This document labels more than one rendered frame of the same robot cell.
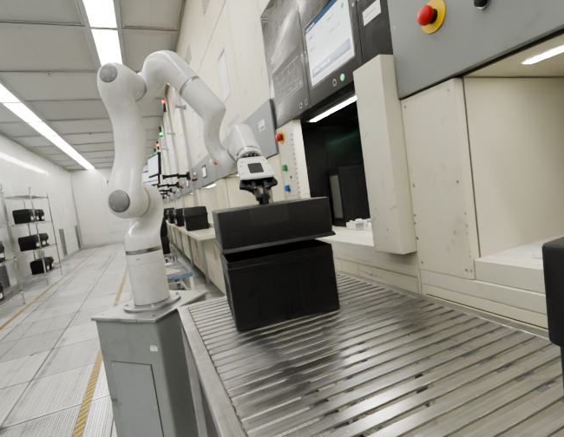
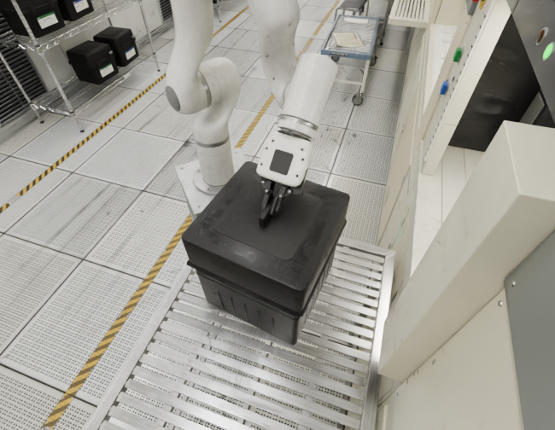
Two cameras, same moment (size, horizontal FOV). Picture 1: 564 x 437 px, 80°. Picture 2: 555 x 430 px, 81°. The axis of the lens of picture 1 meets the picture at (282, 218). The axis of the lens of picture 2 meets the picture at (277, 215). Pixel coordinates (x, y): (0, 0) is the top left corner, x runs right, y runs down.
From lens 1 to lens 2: 0.85 m
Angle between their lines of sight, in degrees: 56
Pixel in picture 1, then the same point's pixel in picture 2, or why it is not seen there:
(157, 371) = not seen: hidden behind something
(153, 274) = (212, 165)
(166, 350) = not seen: hidden behind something
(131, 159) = (185, 48)
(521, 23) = not seen: outside the picture
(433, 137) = (466, 399)
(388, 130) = (436, 299)
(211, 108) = (264, 23)
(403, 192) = (417, 351)
